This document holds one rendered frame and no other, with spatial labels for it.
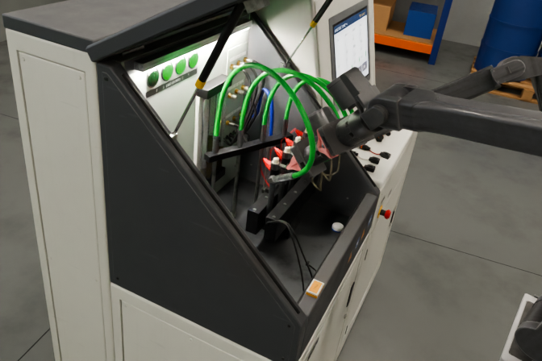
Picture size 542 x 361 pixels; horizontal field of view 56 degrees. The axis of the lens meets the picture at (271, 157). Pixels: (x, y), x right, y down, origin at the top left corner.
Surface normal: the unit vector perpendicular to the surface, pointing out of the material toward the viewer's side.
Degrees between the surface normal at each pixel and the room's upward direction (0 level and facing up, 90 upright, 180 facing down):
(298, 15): 90
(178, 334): 90
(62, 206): 90
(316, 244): 0
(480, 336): 0
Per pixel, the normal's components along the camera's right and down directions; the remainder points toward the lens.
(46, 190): -0.44, 0.40
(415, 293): 0.11, -0.86
